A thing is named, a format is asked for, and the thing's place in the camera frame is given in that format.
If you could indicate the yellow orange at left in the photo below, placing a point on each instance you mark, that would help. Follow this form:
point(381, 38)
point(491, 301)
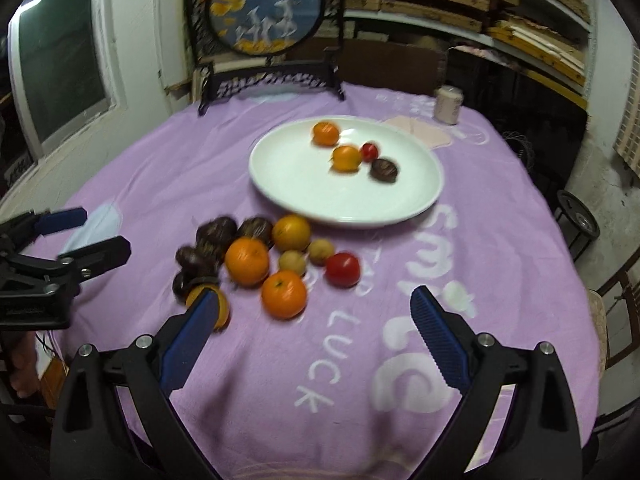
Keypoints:
point(224, 311)

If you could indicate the window with white frame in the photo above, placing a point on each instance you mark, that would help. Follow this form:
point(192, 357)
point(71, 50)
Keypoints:
point(63, 69)

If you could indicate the yellow-orange round orange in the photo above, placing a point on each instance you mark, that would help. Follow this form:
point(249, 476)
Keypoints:
point(291, 232)

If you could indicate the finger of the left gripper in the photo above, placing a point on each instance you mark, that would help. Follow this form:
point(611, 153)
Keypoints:
point(52, 222)
point(96, 259)

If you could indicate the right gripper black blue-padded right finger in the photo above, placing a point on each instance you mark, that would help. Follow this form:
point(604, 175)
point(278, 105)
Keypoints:
point(540, 437)

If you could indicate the tan longan fruit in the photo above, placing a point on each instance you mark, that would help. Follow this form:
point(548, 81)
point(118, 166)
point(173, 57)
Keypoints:
point(294, 261)
point(319, 251)

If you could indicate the large orange mandarin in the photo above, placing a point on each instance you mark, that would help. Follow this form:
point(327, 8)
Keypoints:
point(247, 262)

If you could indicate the small orange on plate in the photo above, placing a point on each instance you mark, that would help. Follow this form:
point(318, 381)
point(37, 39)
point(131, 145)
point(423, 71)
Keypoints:
point(325, 134)

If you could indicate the dark water chestnut middle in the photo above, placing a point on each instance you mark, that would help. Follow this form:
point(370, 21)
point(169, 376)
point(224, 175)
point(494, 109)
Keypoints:
point(209, 247)

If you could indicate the dark water chestnut top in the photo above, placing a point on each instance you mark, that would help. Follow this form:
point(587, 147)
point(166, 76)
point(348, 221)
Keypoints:
point(257, 228)

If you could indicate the purple printed tablecloth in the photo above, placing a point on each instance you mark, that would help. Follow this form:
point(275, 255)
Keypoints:
point(348, 389)

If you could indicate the dark water chestnut left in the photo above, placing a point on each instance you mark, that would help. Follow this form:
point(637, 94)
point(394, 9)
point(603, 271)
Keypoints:
point(194, 264)

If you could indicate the small orange kumquat fruit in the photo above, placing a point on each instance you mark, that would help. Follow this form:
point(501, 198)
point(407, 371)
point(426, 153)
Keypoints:
point(346, 159)

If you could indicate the large red tomato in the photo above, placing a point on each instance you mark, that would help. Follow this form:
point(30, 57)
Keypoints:
point(343, 270)

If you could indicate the round deer screen ornament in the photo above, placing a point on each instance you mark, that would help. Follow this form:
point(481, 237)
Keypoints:
point(238, 45)

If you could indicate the dark plum with stem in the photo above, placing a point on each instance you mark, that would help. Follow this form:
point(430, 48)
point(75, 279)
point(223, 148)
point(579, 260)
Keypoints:
point(183, 284)

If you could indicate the person's hand on handle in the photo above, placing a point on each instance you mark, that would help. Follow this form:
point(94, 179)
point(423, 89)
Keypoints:
point(24, 379)

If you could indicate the wooden shelf with planks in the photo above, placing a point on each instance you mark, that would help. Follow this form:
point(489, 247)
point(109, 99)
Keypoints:
point(554, 40)

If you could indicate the white beverage can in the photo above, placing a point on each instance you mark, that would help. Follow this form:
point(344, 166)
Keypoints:
point(448, 101)

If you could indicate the black round stool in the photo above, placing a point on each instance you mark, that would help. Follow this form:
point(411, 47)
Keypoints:
point(576, 219)

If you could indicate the small red cherry tomato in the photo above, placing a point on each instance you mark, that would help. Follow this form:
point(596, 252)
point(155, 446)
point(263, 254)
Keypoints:
point(369, 152)

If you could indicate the dark purple plum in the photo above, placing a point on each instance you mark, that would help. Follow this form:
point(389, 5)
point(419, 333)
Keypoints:
point(223, 228)

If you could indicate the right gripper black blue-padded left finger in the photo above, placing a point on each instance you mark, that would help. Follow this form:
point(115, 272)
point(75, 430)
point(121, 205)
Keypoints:
point(114, 419)

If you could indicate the large white plate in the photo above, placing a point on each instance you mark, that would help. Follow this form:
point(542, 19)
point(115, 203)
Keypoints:
point(295, 174)

